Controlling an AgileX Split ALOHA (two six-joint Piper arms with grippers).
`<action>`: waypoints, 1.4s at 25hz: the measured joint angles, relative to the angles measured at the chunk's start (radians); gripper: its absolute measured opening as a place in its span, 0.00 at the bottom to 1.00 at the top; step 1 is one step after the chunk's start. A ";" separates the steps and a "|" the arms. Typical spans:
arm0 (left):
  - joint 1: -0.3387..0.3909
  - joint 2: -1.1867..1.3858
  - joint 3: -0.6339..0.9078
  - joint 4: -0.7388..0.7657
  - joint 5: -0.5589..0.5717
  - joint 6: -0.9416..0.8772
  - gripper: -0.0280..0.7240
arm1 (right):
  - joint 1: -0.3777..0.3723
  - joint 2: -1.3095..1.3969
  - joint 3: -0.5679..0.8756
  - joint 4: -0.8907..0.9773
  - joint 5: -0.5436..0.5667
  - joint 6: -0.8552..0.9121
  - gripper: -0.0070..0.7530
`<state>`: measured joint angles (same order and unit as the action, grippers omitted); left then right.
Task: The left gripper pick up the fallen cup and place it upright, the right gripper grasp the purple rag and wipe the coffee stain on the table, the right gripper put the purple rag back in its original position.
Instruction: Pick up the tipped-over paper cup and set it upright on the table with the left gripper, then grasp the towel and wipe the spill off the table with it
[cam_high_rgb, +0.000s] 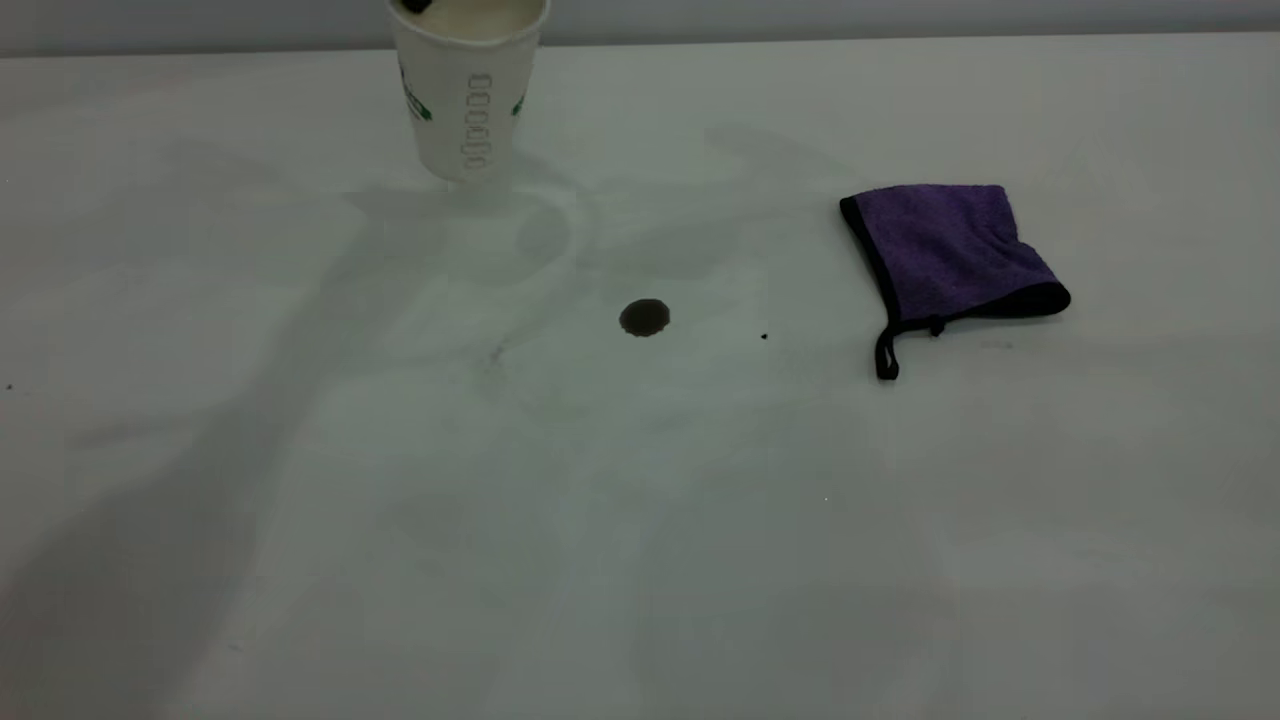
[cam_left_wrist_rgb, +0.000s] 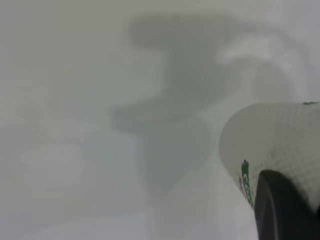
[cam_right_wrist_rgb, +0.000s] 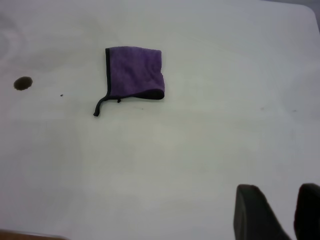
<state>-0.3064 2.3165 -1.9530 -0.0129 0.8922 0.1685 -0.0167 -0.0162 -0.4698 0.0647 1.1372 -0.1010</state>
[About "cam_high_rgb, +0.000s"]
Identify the white paper coffee cup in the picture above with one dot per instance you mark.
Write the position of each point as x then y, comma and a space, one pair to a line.
465, 90

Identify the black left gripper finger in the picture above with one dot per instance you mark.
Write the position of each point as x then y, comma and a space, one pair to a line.
415, 5

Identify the purple cloth with black trim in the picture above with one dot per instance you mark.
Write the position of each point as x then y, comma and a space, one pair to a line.
940, 245

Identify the dark coffee spill spot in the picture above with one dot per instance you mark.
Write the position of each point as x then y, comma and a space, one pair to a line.
644, 318

